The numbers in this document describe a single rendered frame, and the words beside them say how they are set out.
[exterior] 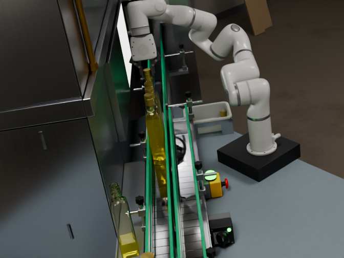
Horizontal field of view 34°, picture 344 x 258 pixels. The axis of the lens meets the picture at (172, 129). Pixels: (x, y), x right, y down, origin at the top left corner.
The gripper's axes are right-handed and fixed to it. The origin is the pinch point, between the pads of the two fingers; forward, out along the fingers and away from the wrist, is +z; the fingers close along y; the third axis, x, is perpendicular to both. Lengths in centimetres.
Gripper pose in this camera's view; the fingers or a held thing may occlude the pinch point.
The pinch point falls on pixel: (147, 71)
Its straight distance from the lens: 229.3
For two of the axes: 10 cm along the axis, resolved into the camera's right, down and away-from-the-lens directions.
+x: 0.2, -2.3, 9.7
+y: 9.9, -1.5, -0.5
